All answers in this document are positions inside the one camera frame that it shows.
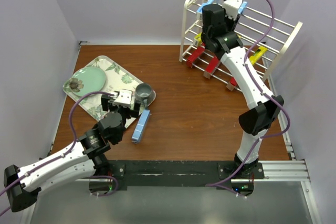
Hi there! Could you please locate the blue toothpaste box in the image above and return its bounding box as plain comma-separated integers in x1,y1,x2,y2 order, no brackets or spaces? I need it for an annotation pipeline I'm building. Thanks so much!
238,1,247,15
132,109,151,144
196,0,219,20

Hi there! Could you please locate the yellow toothpaste box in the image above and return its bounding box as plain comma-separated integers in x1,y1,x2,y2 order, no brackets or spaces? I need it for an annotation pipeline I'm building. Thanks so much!
193,33,202,47
249,46,267,65

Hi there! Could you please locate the red toothpaste box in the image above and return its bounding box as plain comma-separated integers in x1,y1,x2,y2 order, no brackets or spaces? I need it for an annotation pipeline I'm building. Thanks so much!
226,77,237,91
186,46,205,68
203,56,220,79

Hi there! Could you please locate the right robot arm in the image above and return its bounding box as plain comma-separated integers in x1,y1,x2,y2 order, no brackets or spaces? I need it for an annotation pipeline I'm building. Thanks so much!
201,4,284,178

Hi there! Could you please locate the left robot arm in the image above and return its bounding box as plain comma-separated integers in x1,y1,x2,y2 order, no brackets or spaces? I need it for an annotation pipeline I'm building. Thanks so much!
1,92,141,212

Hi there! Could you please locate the white metal shelf rack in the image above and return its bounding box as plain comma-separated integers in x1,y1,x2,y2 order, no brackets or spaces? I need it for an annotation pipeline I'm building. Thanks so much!
178,0,303,91

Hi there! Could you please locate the grey ceramic mug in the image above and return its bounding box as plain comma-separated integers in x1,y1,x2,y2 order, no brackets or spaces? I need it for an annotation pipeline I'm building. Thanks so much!
134,83,154,109

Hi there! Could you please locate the floral leaf serving tray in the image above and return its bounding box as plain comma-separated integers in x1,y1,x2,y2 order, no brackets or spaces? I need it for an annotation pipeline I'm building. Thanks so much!
62,56,143,121

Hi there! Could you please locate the green ceramic plate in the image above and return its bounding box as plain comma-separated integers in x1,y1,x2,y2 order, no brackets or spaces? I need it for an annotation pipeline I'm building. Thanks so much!
69,66,107,97

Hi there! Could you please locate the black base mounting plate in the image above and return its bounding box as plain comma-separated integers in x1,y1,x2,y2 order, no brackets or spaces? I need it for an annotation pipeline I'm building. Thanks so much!
89,158,263,193

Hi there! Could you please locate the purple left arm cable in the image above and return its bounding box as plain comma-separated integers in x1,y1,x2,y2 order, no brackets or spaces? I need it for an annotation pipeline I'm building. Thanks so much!
0,91,119,217

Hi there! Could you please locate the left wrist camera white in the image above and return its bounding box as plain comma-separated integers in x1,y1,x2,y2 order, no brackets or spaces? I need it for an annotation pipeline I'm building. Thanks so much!
111,89,133,108

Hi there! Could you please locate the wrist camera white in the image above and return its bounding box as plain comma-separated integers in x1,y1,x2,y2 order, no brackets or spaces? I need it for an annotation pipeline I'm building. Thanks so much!
111,89,133,108
222,0,243,20

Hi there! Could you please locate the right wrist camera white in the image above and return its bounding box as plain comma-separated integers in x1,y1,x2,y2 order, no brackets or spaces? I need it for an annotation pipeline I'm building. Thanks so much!
222,0,243,20

